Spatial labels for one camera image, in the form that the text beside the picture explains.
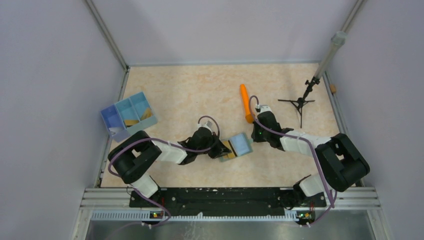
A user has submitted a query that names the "green card holder wallet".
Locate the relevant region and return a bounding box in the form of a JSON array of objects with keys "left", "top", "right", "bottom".
[{"left": 218, "top": 132, "right": 253, "bottom": 162}]

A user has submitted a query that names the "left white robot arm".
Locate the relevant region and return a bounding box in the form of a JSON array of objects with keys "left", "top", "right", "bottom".
[{"left": 107, "top": 126, "right": 233, "bottom": 207}]

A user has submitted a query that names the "gold card in box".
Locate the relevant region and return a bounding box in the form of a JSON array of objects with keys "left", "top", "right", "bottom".
[{"left": 123, "top": 119, "right": 139, "bottom": 128}]

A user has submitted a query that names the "small orange block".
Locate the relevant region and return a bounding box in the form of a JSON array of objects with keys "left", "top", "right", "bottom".
[{"left": 329, "top": 84, "right": 337, "bottom": 94}]

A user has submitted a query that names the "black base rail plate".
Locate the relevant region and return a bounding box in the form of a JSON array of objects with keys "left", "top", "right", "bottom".
[{"left": 129, "top": 187, "right": 327, "bottom": 217}]

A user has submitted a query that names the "white perforated cable tray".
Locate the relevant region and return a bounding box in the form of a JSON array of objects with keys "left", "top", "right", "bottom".
[{"left": 91, "top": 210, "right": 312, "bottom": 222}]

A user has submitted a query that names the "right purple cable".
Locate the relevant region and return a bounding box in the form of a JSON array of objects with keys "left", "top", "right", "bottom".
[{"left": 248, "top": 95, "right": 338, "bottom": 227}]

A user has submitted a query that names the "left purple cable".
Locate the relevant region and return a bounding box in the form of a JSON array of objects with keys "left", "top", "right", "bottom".
[{"left": 107, "top": 115, "right": 221, "bottom": 229}]

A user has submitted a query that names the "purple cable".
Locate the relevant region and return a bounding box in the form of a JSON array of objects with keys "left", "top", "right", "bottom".
[
  {"left": 107, "top": 115, "right": 221, "bottom": 229},
  {"left": 248, "top": 95, "right": 338, "bottom": 227}
]

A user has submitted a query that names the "grey pole on tripod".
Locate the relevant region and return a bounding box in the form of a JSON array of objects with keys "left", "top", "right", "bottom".
[{"left": 313, "top": 31, "right": 348, "bottom": 80}]

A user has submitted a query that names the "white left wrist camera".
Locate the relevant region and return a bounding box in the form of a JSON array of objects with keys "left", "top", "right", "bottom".
[{"left": 197, "top": 120, "right": 214, "bottom": 132}]

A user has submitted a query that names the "black tripod stand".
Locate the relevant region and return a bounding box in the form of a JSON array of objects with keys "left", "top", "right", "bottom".
[{"left": 278, "top": 76, "right": 320, "bottom": 128}]

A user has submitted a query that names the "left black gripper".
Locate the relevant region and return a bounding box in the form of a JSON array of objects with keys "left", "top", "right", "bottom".
[{"left": 196, "top": 131, "right": 231, "bottom": 159}]

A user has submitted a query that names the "orange cylinder tube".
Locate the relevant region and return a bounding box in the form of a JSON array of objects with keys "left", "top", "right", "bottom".
[{"left": 240, "top": 84, "right": 254, "bottom": 124}]

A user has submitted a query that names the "blue three-compartment organizer box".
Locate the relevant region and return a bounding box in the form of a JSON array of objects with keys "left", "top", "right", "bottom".
[{"left": 100, "top": 91, "right": 158, "bottom": 143}]

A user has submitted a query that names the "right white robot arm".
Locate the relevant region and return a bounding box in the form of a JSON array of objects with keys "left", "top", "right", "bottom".
[{"left": 251, "top": 110, "right": 370, "bottom": 206}]

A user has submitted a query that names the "gold card in right compartment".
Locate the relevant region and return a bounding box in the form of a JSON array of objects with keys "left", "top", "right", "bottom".
[{"left": 140, "top": 107, "right": 153, "bottom": 121}]

